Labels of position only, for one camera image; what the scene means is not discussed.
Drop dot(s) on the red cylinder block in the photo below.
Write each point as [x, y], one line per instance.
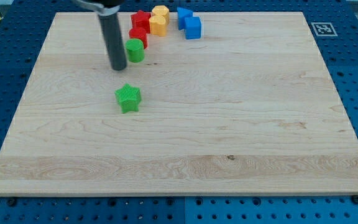
[139, 33]

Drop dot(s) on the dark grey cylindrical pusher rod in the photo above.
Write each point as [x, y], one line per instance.
[113, 40]

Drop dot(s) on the white fiducial marker tag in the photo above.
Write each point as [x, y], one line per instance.
[324, 29]

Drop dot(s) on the green star block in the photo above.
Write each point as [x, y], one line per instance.
[128, 98]

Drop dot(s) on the blue triangle block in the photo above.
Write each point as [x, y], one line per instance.
[182, 14]

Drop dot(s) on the green cylinder block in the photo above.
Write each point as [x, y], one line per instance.
[135, 50]

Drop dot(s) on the red star block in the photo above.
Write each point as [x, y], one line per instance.
[140, 19]

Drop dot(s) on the wooden board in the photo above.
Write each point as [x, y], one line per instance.
[248, 109]

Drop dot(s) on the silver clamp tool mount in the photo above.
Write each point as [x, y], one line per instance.
[101, 7]

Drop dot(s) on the blue cube block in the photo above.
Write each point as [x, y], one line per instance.
[193, 28]

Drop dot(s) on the yellow heart block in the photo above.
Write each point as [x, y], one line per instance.
[158, 26]

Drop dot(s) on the yellow hexagon block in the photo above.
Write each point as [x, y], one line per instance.
[161, 10]

